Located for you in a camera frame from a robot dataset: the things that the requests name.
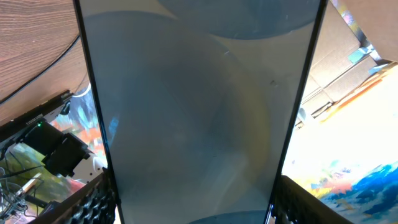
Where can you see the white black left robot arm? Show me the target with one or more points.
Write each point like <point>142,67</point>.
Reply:
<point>68,156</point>

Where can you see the blue Galaxy smartphone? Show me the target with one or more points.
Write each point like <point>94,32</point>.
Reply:
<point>197,100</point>

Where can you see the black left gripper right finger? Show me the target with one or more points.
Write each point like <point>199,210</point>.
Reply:
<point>293,204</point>

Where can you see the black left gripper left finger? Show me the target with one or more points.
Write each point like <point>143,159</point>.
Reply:
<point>95,203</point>

